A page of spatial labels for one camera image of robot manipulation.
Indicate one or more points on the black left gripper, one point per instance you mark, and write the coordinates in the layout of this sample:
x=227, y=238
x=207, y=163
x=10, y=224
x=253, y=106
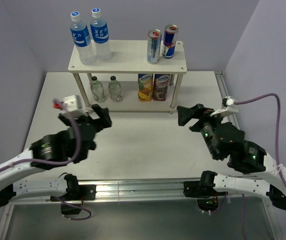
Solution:
x=103, y=113

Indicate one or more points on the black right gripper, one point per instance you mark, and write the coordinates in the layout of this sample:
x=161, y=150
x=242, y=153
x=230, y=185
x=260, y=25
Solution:
x=184, y=113

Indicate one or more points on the green cap soda bottle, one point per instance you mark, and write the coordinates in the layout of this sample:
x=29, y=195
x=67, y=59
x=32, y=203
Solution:
x=114, y=88
x=97, y=90

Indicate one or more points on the Red Bull can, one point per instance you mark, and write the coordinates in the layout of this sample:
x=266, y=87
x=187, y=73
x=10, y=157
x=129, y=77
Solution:
x=169, y=40
x=153, y=46

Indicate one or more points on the blue label water bottle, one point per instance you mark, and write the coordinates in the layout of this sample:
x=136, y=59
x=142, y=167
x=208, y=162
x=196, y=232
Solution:
x=82, y=39
x=100, y=35

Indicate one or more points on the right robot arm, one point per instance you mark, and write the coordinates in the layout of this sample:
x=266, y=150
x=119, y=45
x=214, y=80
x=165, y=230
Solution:
x=262, y=177

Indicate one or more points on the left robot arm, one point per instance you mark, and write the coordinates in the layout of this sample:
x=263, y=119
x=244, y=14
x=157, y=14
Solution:
x=53, y=151

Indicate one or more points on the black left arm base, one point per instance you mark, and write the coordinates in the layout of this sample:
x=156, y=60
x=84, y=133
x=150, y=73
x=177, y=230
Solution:
x=70, y=208

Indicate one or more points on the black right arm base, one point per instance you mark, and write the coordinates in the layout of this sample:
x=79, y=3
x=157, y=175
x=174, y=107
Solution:
x=208, y=200

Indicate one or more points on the white two-tier shelf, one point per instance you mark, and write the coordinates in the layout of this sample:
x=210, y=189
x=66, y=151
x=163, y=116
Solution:
x=128, y=61

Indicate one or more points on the dark red berry juice carton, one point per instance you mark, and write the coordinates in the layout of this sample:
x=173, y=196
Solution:
x=160, y=86

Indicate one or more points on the yellow pineapple juice carton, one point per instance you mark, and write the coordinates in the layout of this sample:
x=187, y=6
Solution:
x=145, y=87

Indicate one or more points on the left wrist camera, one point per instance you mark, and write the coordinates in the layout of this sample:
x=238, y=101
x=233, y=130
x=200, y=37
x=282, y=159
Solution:
x=73, y=105

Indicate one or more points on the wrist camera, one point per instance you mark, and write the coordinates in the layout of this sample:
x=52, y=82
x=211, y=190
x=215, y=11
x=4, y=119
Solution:
x=73, y=105
x=228, y=108

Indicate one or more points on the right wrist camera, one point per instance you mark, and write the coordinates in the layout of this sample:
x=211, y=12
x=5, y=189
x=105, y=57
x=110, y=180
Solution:
x=228, y=108

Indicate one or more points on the aluminium rail frame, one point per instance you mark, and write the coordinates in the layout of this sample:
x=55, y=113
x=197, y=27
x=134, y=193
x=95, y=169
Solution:
x=138, y=168

